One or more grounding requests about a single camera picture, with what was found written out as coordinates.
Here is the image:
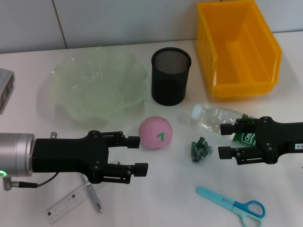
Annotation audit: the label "green plastic wrapper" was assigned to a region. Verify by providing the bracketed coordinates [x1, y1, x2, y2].
[190, 136, 213, 163]

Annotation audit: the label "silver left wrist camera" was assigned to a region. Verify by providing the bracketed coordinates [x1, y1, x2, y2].
[0, 68, 16, 115]

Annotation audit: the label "clear green-label water bottle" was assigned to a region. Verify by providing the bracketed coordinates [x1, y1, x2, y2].
[191, 104, 260, 145]

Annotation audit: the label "yellow plastic bin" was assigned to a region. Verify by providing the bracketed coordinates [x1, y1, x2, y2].
[196, 0, 283, 99]

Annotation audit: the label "pink toy peach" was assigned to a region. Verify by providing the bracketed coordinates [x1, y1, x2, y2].
[138, 115, 173, 150]

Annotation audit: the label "green translucent glass fruit plate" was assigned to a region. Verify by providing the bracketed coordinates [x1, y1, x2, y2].
[48, 46, 149, 130]

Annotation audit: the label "black mesh pen holder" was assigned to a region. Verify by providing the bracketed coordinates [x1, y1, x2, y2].
[151, 47, 192, 106]

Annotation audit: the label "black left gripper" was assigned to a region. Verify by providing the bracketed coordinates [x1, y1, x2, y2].
[32, 131, 141, 185]

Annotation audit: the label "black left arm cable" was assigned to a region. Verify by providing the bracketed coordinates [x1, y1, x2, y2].
[1, 172, 59, 191]

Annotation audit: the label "blue capped scissors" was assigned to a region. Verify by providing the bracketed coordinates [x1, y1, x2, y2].
[196, 186, 266, 227]

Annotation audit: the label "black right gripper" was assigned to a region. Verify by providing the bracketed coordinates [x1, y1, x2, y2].
[218, 116, 303, 166]

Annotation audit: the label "clear plastic ruler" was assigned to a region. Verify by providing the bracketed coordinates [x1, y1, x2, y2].
[45, 159, 121, 224]

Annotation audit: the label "grey ballpoint pen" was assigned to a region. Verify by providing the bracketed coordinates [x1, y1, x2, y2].
[79, 174, 104, 214]

